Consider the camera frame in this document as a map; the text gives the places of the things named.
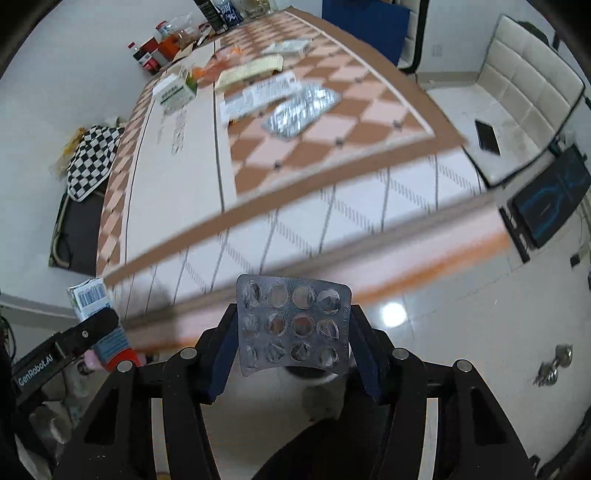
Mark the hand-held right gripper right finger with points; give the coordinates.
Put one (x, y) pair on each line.
(367, 364)

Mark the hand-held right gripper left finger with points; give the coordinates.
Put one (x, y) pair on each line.
(226, 364)

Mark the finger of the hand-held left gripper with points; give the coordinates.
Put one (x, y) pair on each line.
(94, 327)

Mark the white blue red carton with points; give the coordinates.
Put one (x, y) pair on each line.
(90, 297)

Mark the silver blister pack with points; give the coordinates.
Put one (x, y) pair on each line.
(291, 327)
(286, 121)
(318, 97)

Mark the black floor mat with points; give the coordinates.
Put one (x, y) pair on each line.
(76, 240)

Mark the white stitched table cover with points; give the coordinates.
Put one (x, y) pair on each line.
(351, 221)

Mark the black white checkered cloth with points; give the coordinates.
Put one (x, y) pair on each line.
(90, 161)

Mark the yellow plastic bag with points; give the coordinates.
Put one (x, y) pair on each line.
(69, 145)

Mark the small metal dumbbell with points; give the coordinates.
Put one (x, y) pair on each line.
(553, 364)

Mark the orange checkered tablecloth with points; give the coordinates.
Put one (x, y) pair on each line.
(323, 152)

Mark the white green medicine box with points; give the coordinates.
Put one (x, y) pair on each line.
(173, 90)

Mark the black phone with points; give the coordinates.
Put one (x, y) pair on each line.
(487, 136)

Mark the orange snack packet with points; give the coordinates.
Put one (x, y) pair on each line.
(212, 67)

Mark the cream flat box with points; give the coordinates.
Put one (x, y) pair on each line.
(249, 70)

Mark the clear plastic bag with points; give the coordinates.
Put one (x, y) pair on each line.
(178, 28)

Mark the white leather sofa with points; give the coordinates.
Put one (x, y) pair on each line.
(521, 92)

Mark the white flat box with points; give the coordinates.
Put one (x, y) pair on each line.
(287, 47)

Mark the dark carton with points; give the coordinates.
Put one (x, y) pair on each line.
(210, 16)

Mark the blue printed package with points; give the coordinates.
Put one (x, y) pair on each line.
(231, 13)

